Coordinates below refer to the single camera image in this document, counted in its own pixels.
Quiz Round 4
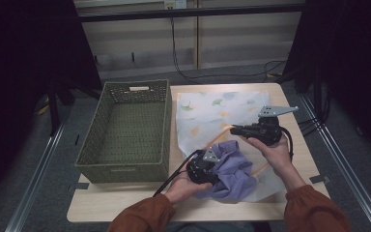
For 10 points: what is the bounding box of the bundle of black cables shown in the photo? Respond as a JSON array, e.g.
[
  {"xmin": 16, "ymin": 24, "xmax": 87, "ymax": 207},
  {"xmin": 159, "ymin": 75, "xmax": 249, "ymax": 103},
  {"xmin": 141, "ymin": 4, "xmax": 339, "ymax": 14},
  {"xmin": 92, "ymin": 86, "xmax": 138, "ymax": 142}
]
[{"xmin": 297, "ymin": 93, "xmax": 332, "ymax": 137}]

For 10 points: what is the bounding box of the green woven basket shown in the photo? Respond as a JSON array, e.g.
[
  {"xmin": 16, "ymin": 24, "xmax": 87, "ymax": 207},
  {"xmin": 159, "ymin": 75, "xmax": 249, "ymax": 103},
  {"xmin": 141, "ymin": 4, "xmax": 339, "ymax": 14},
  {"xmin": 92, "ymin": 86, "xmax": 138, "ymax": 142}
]
[{"xmin": 73, "ymin": 78, "xmax": 174, "ymax": 185}]

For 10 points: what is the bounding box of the person's right hand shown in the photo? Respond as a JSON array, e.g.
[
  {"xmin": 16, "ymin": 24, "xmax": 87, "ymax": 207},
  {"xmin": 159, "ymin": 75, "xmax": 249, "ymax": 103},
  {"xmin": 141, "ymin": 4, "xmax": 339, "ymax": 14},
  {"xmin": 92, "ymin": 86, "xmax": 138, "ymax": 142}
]
[{"xmin": 241, "ymin": 134, "xmax": 295, "ymax": 171}]

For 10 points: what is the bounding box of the aluminium frame rail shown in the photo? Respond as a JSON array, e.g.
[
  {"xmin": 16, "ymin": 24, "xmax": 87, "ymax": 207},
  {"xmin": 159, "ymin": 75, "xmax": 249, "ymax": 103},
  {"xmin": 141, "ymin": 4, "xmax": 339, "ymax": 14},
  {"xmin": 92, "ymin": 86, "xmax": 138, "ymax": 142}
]
[
  {"xmin": 4, "ymin": 121, "xmax": 68, "ymax": 232},
  {"xmin": 299, "ymin": 94, "xmax": 371, "ymax": 232}
]

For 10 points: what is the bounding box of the right hand-held gripper cable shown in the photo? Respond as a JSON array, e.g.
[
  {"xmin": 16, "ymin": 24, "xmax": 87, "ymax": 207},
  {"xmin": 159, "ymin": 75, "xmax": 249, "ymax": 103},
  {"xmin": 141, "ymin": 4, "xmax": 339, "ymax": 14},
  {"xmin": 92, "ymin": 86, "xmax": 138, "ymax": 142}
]
[{"xmin": 279, "ymin": 126, "xmax": 295, "ymax": 162}]

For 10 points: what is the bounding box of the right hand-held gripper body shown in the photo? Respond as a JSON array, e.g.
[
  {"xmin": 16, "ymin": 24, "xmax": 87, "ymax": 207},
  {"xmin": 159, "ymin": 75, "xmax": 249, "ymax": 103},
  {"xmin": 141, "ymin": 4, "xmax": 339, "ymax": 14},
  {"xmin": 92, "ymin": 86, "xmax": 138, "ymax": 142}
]
[{"xmin": 251, "ymin": 104, "xmax": 300, "ymax": 147}]

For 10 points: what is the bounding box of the dark curtain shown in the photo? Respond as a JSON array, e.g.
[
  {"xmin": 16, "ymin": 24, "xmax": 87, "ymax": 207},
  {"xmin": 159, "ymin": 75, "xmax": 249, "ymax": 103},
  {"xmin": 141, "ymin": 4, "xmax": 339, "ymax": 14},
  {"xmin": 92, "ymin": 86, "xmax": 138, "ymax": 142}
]
[
  {"xmin": 282, "ymin": 0, "xmax": 371, "ymax": 163},
  {"xmin": 0, "ymin": 0, "xmax": 103, "ymax": 209}
]

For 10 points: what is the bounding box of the black stand leg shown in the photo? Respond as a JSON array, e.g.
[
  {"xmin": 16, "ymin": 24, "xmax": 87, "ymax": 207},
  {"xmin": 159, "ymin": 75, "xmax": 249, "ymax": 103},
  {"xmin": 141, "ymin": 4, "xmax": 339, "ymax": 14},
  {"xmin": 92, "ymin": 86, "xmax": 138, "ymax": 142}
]
[{"xmin": 45, "ymin": 79, "xmax": 62, "ymax": 137}]

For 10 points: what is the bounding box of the black floor cable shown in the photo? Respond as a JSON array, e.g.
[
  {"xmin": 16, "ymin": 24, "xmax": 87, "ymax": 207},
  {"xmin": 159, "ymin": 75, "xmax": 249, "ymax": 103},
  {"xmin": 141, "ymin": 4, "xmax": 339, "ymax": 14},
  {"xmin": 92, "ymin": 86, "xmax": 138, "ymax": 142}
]
[{"xmin": 263, "ymin": 59, "xmax": 288, "ymax": 83}]

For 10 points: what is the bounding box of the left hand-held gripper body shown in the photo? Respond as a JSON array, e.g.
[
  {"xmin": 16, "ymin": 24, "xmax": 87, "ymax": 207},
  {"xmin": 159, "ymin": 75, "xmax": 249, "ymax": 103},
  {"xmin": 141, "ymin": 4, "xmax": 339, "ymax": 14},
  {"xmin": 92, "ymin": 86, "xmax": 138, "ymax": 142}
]
[{"xmin": 185, "ymin": 149, "xmax": 222, "ymax": 186}]

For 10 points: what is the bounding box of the black horizontal bar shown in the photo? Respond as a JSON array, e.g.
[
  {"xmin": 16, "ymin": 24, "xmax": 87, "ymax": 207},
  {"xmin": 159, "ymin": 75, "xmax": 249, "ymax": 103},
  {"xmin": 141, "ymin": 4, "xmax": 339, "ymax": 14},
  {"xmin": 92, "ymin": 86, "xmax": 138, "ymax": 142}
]
[{"xmin": 76, "ymin": 3, "xmax": 306, "ymax": 23}]

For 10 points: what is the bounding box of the leaf print laundry bag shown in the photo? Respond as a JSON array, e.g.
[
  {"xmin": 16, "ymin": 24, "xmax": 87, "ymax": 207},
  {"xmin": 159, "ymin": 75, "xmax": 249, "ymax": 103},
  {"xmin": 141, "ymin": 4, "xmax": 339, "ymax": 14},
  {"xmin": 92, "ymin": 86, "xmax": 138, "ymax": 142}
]
[{"xmin": 175, "ymin": 90, "xmax": 288, "ymax": 204}]

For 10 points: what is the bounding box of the black wall cable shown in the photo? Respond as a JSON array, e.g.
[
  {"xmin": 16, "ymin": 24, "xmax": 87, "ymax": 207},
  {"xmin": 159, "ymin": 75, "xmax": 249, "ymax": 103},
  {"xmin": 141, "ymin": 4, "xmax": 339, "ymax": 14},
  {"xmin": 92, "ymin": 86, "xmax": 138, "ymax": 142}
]
[{"xmin": 169, "ymin": 16, "xmax": 269, "ymax": 85}]

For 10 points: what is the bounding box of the person's left hand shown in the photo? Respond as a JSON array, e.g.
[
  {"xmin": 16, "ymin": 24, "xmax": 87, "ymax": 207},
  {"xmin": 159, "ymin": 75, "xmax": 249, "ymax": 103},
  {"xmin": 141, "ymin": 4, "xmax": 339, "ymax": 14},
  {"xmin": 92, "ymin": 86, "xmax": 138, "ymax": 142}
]
[{"xmin": 163, "ymin": 169, "xmax": 214, "ymax": 205}]

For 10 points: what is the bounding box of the wall power outlet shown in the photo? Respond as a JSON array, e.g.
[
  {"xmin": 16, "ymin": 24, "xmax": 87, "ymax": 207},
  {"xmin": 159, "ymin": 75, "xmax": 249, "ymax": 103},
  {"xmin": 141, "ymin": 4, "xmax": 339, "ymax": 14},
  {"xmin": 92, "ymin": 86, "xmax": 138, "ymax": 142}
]
[{"xmin": 163, "ymin": 0, "xmax": 187, "ymax": 10}]

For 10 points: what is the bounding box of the purple cloth garment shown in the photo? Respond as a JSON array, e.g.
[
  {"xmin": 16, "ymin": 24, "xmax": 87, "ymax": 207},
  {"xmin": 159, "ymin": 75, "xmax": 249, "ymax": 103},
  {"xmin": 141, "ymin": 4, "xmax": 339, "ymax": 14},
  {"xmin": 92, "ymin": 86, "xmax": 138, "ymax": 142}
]
[{"xmin": 190, "ymin": 139, "xmax": 259, "ymax": 203}]

